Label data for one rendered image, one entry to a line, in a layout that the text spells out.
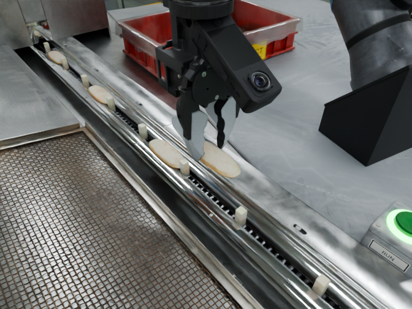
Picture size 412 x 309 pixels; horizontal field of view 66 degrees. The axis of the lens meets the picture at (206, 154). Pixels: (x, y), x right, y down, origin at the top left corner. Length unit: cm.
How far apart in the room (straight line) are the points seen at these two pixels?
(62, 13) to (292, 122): 77
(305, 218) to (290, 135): 26
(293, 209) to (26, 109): 53
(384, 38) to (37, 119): 65
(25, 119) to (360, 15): 65
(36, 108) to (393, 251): 65
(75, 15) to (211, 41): 85
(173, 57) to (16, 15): 78
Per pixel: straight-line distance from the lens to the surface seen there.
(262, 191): 51
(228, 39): 36
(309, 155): 67
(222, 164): 44
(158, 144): 60
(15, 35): 113
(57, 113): 69
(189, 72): 37
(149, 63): 95
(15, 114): 70
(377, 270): 48
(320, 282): 43
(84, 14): 117
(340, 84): 95
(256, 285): 47
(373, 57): 67
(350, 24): 70
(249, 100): 33
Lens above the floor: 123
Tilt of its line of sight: 40 degrees down
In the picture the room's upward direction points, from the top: straight up
